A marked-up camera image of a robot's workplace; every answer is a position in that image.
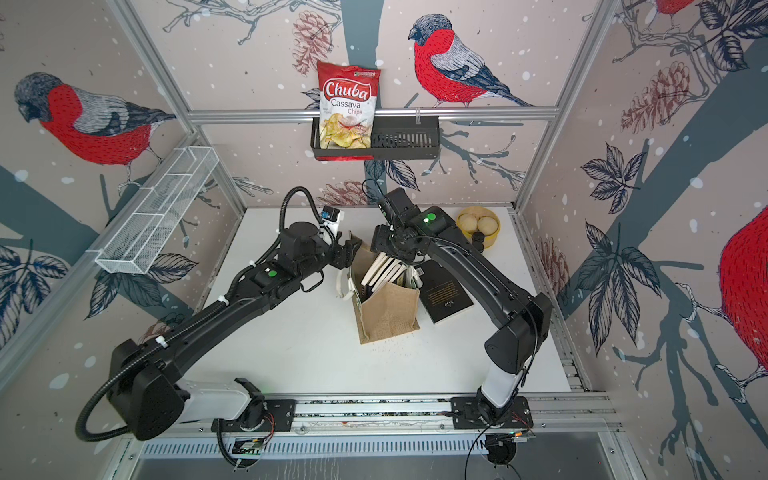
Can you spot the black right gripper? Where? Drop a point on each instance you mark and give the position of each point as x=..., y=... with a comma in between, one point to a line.
x=377, y=243

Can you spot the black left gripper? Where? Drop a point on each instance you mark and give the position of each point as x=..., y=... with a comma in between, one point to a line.
x=344, y=254

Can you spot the cream paged book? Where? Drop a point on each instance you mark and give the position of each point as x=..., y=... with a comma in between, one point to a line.
x=379, y=261

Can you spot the black paperback book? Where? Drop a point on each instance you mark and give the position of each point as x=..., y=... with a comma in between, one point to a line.
x=440, y=293

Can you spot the burlap canvas bag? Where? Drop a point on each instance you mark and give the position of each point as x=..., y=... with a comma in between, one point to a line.
x=388, y=312

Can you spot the navy blue book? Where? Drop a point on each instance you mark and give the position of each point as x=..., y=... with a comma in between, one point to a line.
x=391, y=273

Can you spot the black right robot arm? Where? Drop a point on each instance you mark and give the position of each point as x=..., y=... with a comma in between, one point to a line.
x=521, y=319

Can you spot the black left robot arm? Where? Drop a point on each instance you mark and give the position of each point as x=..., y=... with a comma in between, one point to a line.
x=145, y=386

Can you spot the red cassava chips bag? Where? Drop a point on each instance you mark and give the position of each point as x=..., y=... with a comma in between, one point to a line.
x=347, y=104

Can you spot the yellow bowl with buns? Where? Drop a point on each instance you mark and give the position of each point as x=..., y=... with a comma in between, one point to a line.
x=472, y=219

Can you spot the clear bottle black cap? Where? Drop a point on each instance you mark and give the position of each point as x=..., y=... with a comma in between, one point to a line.
x=478, y=241

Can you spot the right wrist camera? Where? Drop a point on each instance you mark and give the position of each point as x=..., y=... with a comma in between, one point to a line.
x=398, y=208

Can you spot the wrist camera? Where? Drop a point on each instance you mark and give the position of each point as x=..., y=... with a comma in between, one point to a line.
x=398, y=208
x=331, y=218

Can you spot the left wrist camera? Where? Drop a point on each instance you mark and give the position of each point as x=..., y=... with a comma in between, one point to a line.
x=331, y=218

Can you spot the black wire wall basket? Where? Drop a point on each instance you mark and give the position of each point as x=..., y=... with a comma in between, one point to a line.
x=393, y=138

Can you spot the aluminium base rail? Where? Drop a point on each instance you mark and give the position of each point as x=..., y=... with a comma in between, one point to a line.
x=429, y=413

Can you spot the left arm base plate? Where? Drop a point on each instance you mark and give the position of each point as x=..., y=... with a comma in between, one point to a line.
x=270, y=415

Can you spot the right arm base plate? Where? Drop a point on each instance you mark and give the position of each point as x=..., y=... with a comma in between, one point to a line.
x=469, y=413

